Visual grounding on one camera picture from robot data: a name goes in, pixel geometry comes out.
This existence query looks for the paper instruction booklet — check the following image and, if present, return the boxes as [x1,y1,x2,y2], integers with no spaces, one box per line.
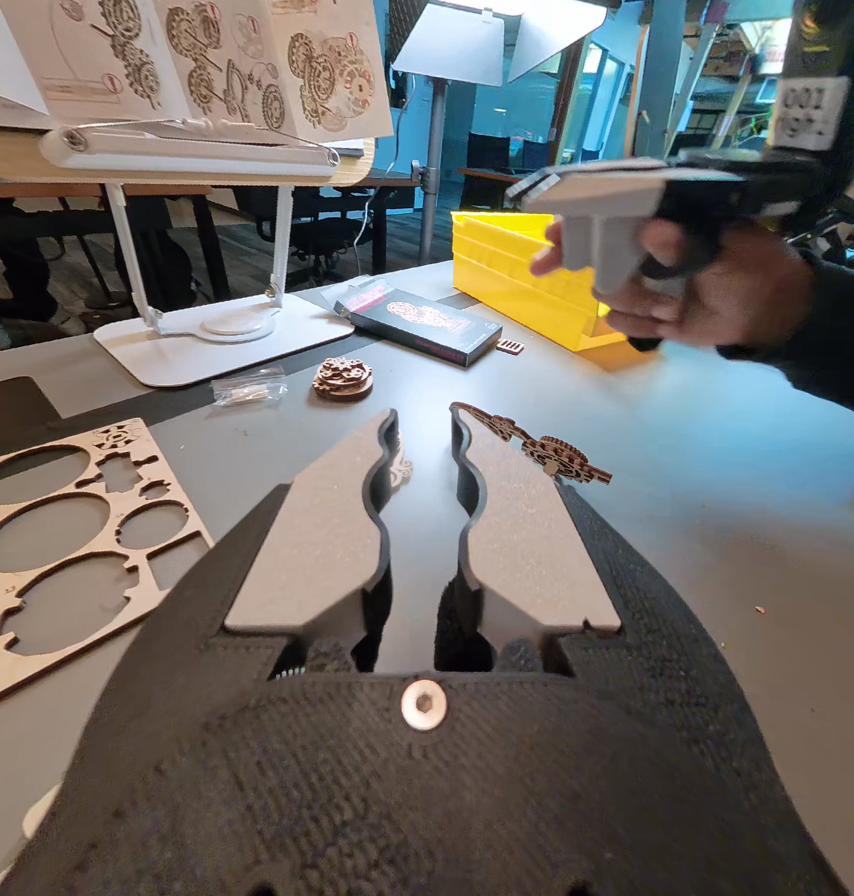
[0,0,394,144]

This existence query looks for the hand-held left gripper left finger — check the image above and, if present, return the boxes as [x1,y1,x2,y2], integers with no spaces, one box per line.
[224,409,400,673]

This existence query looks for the ornate wooden leaf piece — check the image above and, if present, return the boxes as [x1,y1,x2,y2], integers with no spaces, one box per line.
[388,430,414,491]

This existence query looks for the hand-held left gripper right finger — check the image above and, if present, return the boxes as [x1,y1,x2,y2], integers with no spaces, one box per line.
[435,405,622,673]

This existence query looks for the yellow plastic bin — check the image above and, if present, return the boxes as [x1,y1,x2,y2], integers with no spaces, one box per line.
[449,210,634,353]

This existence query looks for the person's right hand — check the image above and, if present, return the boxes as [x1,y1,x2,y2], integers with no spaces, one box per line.
[529,217,816,351]

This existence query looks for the clear plastic parts bag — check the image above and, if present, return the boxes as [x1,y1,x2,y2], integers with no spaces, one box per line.
[210,365,289,407]

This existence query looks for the wooden gear key assembly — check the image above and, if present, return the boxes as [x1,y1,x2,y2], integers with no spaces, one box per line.
[449,401,613,487]

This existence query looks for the white book stand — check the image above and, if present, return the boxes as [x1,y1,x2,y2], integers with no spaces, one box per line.
[0,115,375,389]

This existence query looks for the white cable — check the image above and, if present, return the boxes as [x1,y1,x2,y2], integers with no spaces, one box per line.
[353,87,417,270]

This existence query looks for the wooden background table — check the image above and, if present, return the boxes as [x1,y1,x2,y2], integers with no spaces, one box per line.
[0,171,422,302]
[457,167,540,211]

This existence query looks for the black office chair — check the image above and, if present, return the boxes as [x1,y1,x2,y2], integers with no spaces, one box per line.
[231,185,373,281]

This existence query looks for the clear plastic wrapper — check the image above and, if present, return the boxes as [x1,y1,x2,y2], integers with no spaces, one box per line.
[320,275,389,319]

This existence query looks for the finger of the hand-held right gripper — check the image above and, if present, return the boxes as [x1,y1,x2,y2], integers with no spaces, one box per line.
[507,158,669,298]

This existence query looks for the round wooden gear assembly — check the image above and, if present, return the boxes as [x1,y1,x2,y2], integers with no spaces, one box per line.
[312,357,375,402]

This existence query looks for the black puzzle box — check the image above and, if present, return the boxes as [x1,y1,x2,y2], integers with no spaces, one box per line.
[334,297,505,367]

